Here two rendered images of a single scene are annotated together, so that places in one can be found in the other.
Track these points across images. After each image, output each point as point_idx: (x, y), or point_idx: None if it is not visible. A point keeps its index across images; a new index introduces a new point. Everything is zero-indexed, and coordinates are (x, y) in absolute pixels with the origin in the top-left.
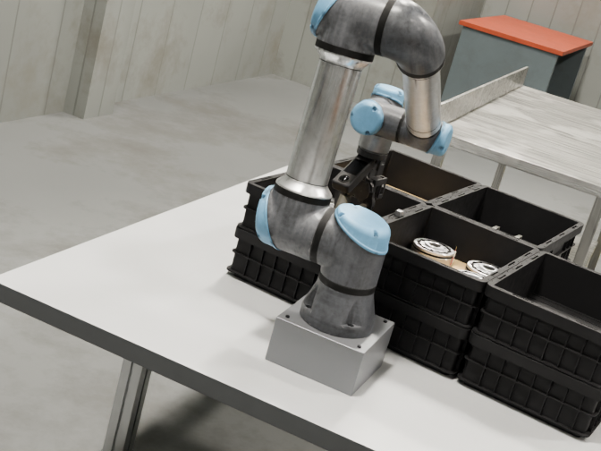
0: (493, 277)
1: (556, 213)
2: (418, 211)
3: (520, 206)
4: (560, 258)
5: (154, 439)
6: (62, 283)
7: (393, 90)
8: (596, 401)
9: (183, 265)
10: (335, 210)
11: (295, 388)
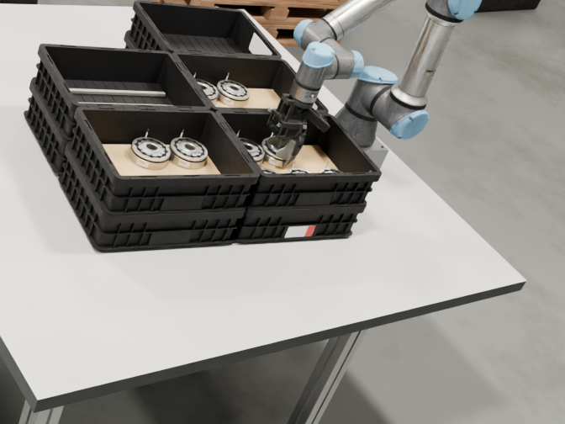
0: (269, 57)
1: (50, 58)
2: (242, 108)
3: None
4: (166, 42)
5: None
6: (481, 263)
7: (326, 45)
8: None
9: (380, 255)
10: (396, 82)
11: None
